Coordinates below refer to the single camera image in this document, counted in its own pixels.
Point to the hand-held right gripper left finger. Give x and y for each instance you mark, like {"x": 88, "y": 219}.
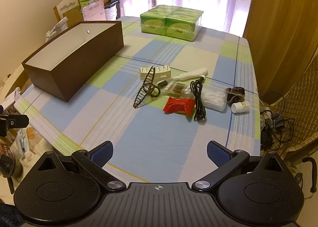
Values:
{"x": 101, "y": 152}

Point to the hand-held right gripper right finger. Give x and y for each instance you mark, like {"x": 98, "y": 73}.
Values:
{"x": 217, "y": 153}

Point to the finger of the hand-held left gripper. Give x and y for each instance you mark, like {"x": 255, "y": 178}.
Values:
{"x": 15, "y": 121}

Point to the small white bottle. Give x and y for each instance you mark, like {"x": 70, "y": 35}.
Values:
{"x": 239, "y": 107}

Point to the clear box of floss picks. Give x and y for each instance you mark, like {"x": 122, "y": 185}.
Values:
{"x": 213, "y": 99}

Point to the dark long hair claw clip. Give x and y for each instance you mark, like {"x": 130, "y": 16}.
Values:
{"x": 136, "y": 102}

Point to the red snack packet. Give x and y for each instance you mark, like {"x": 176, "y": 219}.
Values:
{"x": 177, "y": 105}

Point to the brown tea bag packet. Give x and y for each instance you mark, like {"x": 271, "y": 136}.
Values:
{"x": 236, "y": 92}

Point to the clear bag of cotton swabs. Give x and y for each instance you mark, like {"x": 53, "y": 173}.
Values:
{"x": 176, "y": 90}

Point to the brown storage box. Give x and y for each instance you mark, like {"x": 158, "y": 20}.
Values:
{"x": 74, "y": 73}

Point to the small black toothpaste tube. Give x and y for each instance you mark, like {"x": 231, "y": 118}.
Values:
{"x": 201, "y": 78}

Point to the white toothbrush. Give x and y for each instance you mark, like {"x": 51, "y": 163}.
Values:
{"x": 188, "y": 74}

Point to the cream hair claw clip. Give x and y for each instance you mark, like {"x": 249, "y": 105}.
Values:
{"x": 162, "y": 73}

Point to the glass jar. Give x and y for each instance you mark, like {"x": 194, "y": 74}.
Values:
{"x": 10, "y": 168}

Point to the white power strip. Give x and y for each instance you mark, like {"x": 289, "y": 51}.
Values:
{"x": 267, "y": 117}

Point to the black walking cane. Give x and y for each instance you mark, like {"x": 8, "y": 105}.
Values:
{"x": 311, "y": 167}

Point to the clear plastic bag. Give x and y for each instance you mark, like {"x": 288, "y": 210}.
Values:
{"x": 57, "y": 28}

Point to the white carved chair back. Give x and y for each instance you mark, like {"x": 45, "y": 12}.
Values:
{"x": 67, "y": 5}

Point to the green tissue multipack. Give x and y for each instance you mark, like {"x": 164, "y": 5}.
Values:
{"x": 171, "y": 23}

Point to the stack of white plastic containers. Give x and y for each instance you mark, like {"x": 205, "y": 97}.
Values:
{"x": 111, "y": 10}

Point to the ochre curtain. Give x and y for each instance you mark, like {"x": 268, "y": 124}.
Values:
{"x": 280, "y": 18}

